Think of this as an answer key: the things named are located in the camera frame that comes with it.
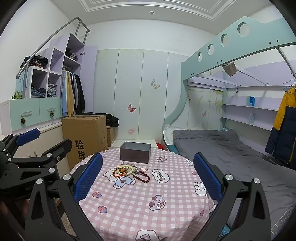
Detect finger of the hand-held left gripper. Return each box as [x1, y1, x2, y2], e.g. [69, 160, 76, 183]
[0, 128, 40, 158]
[9, 138, 73, 172]

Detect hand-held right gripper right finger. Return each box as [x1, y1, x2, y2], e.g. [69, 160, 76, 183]
[193, 152, 272, 241]

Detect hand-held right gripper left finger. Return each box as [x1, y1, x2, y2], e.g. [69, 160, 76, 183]
[24, 152, 104, 241]

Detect cream pearl bead bracelet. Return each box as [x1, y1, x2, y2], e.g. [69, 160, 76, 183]
[120, 163, 137, 175]

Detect grey metal tin box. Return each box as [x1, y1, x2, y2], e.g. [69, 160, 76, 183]
[120, 142, 151, 164]

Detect dark red bead bracelet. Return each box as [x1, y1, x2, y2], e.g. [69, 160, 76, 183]
[133, 173, 151, 183]

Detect mint drawer cabinet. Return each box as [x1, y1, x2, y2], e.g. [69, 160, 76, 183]
[0, 97, 62, 136]

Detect large brown cardboard box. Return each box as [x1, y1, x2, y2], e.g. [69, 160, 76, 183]
[62, 115, 108, 167]

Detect grey blanket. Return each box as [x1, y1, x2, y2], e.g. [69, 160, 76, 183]
[172, 129, 296, 230]

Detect folded blue jeans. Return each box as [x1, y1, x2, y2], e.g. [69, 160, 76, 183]
[31, 87, 48, 98]

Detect small brown cardboard box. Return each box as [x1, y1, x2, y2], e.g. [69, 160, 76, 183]
[106, 127, 116, 147]

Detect pink checked cartoon tablecloth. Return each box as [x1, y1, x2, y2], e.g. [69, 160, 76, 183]
[70, 147, 216, 241]

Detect row of hanging clothes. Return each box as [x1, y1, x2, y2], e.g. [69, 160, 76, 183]
[60, 70, 85, 116]

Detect black bag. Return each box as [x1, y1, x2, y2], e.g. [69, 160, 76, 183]
[92, 113, 119, 128]

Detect red stool with white top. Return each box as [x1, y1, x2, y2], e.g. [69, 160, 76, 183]
[113, 139, 166, 151]

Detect pile of dark clothes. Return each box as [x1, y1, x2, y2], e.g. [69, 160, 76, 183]
[20, 55, 48, 68]

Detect lilac stair shelf cabinet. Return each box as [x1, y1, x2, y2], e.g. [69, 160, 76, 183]
[16, 32, 99, 116]

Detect dark clothes on shelf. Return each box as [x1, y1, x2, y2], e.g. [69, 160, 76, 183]
[65, 47, 79, 61]

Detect white wardrobe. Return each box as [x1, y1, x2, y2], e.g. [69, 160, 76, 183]
[94, 49, 190, 142]

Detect grey metal handrail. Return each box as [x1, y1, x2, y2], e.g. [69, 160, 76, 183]
[16, 17, 90, 79]

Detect yellow and navy jacket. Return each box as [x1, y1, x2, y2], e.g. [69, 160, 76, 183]
[264, 85, 296, 166]

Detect beige hanging bag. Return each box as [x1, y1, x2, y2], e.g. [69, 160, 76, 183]
[222, 61, 238, 76]

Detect lilac wall shelf unit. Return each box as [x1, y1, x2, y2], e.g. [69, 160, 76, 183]
[222, 67, 296, 132]

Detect wire clothes hanger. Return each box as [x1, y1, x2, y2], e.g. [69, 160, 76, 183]
[283, 79, 296, 90]

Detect mint bunk bed frame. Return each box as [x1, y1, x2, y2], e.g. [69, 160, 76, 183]
[162, 16, 296, 151]

